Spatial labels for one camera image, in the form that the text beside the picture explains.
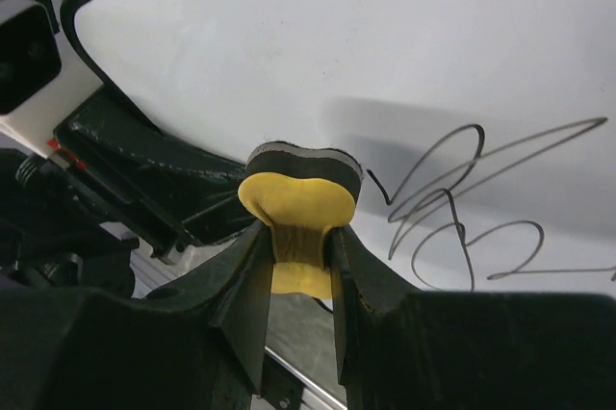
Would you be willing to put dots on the yellow black sponge eraser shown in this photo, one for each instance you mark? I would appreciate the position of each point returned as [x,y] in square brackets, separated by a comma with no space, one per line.
[301,194]

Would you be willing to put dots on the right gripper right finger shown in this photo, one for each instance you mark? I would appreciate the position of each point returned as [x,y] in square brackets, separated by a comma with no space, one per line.
[398,347]

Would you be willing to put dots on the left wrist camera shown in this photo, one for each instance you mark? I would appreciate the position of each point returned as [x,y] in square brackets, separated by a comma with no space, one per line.
[43,80]

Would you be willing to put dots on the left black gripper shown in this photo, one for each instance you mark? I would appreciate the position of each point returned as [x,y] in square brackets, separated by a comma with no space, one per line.
[170,193]

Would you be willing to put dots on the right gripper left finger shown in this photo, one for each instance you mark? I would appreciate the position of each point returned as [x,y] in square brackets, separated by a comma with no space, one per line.
[197,342]

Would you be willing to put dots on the white whiteboard black frame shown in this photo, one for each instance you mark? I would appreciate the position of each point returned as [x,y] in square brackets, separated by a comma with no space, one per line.
[487,126]

